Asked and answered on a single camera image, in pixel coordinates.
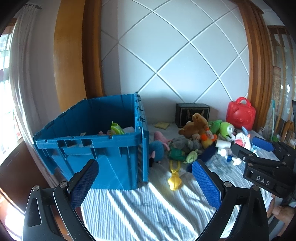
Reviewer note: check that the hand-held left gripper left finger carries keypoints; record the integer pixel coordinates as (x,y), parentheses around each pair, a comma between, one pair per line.
(83,185)

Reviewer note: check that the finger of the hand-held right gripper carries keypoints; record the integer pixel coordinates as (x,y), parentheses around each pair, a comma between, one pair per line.
(240,151)
(262,143)

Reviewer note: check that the green wipes packet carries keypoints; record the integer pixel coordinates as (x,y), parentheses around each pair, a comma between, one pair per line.
(116,128)

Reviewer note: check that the dark blue plush toy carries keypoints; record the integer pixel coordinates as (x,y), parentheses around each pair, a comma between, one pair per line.
(208,154)

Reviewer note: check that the blue plastic crate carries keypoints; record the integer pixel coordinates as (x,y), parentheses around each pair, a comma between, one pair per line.
(115,157)

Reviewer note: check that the small green alien plush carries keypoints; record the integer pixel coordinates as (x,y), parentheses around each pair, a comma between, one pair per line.
(192,157)

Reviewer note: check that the pink pig plush toy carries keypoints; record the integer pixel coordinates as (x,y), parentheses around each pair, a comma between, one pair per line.
(159,137)

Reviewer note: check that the small white bottle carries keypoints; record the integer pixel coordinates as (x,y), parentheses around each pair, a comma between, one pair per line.
(225,152)

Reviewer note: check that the wooden headboard panel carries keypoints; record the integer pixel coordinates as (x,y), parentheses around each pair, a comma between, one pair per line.
(74,58)
(256,69)

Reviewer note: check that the grey plush toy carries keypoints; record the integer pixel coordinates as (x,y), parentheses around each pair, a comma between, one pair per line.
(185,143)

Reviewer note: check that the blue and white toy figure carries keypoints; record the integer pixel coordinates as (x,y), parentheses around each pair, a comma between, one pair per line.
(234,160)

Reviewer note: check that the person's right hand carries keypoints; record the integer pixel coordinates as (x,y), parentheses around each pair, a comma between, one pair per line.
(283,212)

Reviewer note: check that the dark wooden nightstand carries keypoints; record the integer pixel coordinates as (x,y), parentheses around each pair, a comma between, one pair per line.
(16,171)

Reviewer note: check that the window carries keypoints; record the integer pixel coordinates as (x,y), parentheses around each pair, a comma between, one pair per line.
(5,92)

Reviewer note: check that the green turtle plush toy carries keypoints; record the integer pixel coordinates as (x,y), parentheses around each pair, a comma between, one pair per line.
(177,154)

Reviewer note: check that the red plastic toy case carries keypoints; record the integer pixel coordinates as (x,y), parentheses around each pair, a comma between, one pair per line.
(240,115)

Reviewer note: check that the yellow plush toy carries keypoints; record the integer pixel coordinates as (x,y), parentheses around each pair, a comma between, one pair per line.
(175,182)

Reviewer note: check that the white cup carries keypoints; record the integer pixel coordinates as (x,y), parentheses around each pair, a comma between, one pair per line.
(223,143)

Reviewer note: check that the wooden glass cabinet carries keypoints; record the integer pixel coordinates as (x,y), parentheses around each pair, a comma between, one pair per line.
(283,81)

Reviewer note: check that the brown teddy bear plush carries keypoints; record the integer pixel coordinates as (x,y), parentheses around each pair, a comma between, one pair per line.
(193,127)

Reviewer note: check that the yellow sticky note pad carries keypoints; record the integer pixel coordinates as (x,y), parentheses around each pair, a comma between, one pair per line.
(161,125)

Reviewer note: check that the black box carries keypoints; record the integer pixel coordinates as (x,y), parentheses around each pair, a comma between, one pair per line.
(182,113)

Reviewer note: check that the dark curtain rod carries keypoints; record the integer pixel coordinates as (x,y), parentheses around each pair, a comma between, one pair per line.
(35,7)

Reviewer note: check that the white curtain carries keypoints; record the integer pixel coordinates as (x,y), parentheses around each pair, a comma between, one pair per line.
(25,81)

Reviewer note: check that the green one-eyed plush toy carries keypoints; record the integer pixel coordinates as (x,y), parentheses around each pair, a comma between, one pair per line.
(225,128)

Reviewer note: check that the white and red toy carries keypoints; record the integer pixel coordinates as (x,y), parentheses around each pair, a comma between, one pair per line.
(241,139)

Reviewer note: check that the orange duck plush toy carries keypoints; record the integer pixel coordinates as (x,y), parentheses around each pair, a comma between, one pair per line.
(205,141)

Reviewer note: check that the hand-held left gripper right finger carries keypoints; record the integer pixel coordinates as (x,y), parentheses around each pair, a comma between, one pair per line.
(205,183)

